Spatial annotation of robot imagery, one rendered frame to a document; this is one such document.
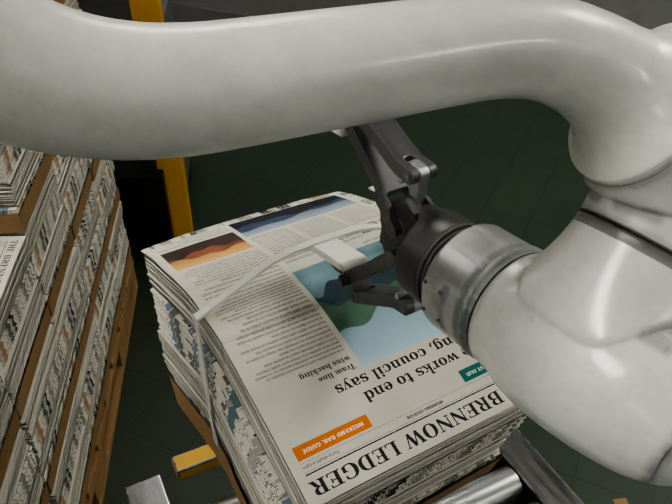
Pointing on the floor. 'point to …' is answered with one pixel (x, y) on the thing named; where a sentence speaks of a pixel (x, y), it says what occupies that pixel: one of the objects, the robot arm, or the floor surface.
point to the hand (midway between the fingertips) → (322, 177)
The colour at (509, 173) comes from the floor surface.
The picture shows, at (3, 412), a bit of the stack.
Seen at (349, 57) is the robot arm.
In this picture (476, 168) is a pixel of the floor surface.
